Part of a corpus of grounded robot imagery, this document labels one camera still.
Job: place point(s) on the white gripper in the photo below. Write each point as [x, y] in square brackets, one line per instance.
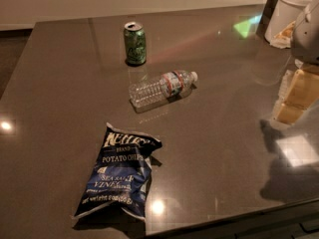
[307, 37]

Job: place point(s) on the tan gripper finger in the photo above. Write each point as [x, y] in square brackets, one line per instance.
[286, 114]

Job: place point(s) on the blue potato chip bag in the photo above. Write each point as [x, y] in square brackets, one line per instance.
[121, 173]

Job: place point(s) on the clear plastic water bottle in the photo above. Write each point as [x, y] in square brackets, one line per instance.
[155, 90]

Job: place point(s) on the green soda can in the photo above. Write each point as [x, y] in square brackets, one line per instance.
[135, 43]

